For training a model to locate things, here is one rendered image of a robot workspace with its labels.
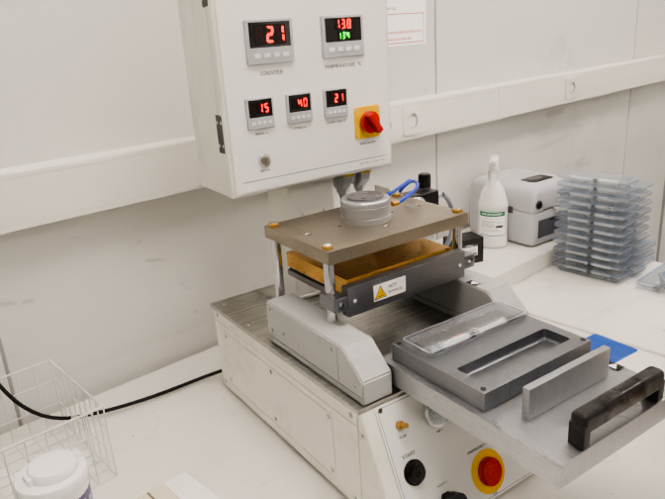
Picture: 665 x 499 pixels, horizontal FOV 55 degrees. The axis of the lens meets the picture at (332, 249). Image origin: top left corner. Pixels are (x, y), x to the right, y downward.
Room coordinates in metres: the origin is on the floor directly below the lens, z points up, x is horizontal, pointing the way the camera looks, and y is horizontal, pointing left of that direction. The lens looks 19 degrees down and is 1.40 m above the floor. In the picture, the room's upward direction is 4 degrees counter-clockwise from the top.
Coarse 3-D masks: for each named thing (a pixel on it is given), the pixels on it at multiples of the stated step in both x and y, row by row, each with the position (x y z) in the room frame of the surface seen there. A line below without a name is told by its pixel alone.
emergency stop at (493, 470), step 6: (486, 456) 0.76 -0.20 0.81; (480, 462) 0.75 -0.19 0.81; (486, 462) 0.75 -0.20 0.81; (492, 462) 0.75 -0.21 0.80; (498, 462) 0.76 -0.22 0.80; (480, 468) 0.74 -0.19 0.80; (486, 468) 0.74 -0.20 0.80; (492, 468) 0.75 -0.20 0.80; (498, 468) 0.75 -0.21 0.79; (480, 474) 0.74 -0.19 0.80; (486, 474) 0.74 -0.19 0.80; (492, 474) 0.74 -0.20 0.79; (498, 474) 0.75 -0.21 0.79; (486, 480) 0.73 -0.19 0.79; (492, 480) 0.74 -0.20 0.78; (498, 480) 0.74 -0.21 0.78
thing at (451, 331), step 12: (468, 312) 0.83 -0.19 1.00; (480, 312) 0.82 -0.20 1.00; (492, 312) 0.82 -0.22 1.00; (504, 312) 0.82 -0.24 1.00; (516, 312) 0.82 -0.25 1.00; (444, 324) 0.79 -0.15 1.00; (456, 324) 0.79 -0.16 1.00; (468, 324) 0.79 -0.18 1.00; (480, 324) 0.79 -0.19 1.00; (492, 324) 0.79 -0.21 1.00; (408, 336) 0.77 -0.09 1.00; (420, 336) 0.76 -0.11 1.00; (432, 336) 0.76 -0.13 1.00; (444, 336) 0.76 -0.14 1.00; (456, 336) 0.76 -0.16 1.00; (468, 336) 0.76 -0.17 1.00; (432, 348) 0.73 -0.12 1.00
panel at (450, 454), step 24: (384, 408) 0.73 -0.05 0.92; (408, 408) 0.74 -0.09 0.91; (384, 432) 0.71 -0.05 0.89; (408, 432) 0.73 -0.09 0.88; (432, 432) 0.74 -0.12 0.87; (456, 432) 0.76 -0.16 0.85; (408, 456) 0.71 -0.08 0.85; (432, 456) 0.73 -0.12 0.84; (456, 456) 0.74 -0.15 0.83; (480, 456) 0.76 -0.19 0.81; (504, 456) 0.77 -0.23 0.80; (408, 480) 0.69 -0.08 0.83; (432, 480) 0.71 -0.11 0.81; (456, 480) 0.72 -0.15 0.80; (480, 480) 0.74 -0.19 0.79; (504, 480) 0.76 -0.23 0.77
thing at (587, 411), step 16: (656, 368) 0.63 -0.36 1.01; (624, 384) 0.61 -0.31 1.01; (640, 384) 0.61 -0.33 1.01; (656, 384) 0.62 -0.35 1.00; (592, 400) 0.58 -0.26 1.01; (608, 400) 0.58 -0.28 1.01; (624, 400) 0.59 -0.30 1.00; (640, 400) 0.61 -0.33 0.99; (656, 400) 0.63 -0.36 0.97; (576, 416) 0.56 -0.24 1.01; (592, 416) 0.56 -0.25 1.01; (608, 416) 0.57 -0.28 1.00; (576, 432) 0.56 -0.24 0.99
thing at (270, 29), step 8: (264, 24) 1.03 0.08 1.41; (272, 24) 1.03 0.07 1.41; (280, 24) 1.04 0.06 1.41; (256, 32) 1.02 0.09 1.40; (264, 32) 1.03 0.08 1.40; (272, 32) 1.03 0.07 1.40; (280, 32) 1.04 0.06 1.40; (256, 40) 1.02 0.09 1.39; (264, 40) 1.02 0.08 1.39; (272, 40) 1.03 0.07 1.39; (280, 40) 1.04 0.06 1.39
